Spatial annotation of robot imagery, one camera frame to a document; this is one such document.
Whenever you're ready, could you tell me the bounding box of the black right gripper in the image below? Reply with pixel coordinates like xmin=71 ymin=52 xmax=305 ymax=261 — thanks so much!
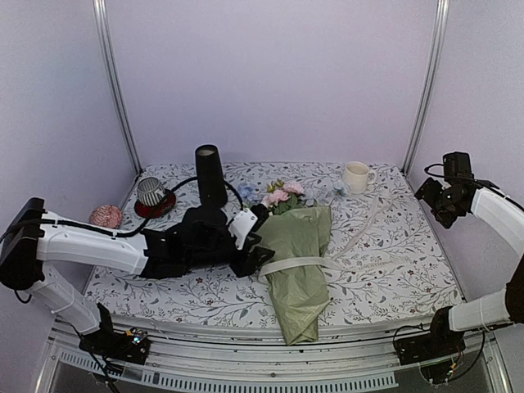
xmin=416 ymin=178 xmax=463 ymax=229

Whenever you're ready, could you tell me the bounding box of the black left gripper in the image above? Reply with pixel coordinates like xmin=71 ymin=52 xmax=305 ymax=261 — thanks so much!
xmin=187 ymin=235 xmax=277 ymax=279

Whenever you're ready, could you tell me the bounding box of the green paper flower bouquet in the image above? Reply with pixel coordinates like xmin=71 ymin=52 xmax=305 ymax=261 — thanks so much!
xmin=258 ymin=179 xmax=332 ymax=346

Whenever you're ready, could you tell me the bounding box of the white printed ribbon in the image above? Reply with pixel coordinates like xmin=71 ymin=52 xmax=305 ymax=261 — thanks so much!
xmin=257 ymin=192 xmax=410 ymax=285

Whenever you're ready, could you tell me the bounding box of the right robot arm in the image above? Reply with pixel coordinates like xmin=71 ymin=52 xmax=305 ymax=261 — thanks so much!
xmin=415 ymin=178 xmax=523 ymax=357

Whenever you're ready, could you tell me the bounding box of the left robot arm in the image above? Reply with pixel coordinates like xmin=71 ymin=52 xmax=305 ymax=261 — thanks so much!
xmin=1 ymin=198 xmax=274 ymax=355

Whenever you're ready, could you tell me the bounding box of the black tall vase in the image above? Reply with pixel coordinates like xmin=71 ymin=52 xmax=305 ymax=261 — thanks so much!
xmin=195 ymin=144 xmax=228 ymax=209

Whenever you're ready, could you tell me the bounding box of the floral patterned table mat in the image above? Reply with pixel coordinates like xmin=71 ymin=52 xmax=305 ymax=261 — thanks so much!
xmin=85 ymin=163 xmax=463 ymax=328

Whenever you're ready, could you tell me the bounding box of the cream ceramic mug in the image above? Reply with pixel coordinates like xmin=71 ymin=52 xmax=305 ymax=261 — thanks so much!
xmin=342 ymin=161 xmax=377 ymax=194

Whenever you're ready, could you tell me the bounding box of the red floral saucer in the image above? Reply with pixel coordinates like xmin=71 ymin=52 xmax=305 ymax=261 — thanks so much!
xmin=133 ymin=190 xmax=176 ymax=219

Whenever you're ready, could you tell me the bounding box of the black white striped cup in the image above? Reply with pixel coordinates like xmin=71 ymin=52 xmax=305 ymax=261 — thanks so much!
xmin=136 ymin=177 xmax=165 ymax=207

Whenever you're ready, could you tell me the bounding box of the red patterned bowl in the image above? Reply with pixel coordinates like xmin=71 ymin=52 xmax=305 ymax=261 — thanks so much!
xmin=89 ymin=205 xmax=123 ymax=229

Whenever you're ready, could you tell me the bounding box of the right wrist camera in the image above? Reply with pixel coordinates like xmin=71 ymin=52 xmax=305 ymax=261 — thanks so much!
xmin=443 ymin=151 xmax=474 ymax=181

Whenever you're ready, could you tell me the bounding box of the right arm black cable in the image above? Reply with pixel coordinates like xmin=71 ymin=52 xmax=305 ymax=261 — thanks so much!
xmin=423 ymin=162 xmax=500 ymax=189

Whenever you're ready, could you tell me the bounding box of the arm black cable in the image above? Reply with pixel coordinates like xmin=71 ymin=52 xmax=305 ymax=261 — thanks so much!
xmin=104 ymin=176 xmax=251 ymax=239
xmin=423 ymin=162 xmax=500 ymax=189

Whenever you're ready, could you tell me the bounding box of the right aluminium post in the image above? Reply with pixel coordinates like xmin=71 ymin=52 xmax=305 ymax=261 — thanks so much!
xmin=401 ymin=0 xmax=450 ymax=177

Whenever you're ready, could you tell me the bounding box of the aluminium post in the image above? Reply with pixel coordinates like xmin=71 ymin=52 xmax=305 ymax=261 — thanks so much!
xmin=93 ymin=0 xmax=142 ymax=175
xmin=401 ymin=0 xmax=450 ymax=177

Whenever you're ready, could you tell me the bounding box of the aluminium frame rail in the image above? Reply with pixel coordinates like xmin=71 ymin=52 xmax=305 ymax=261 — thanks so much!
xmin=36 ymin=314 xmax=513 ymax=393

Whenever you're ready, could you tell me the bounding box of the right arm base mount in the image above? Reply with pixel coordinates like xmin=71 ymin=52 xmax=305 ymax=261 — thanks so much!
xmin=392 ymin=306 xmax=486 ymax=386

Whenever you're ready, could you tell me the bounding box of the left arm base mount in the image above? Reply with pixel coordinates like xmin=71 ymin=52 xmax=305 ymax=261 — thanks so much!
xmin=79 ymin=303 xmax=151 ymax=365

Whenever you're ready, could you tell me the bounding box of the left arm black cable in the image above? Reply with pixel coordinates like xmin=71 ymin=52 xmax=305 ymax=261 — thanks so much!
xmin=104 ymin=176 xmax=251 ymax=239

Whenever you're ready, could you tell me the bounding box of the left aluminium post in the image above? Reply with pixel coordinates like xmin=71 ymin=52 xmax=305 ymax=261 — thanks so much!
xmin=93 ymin=0 xmax=142 ymax=175

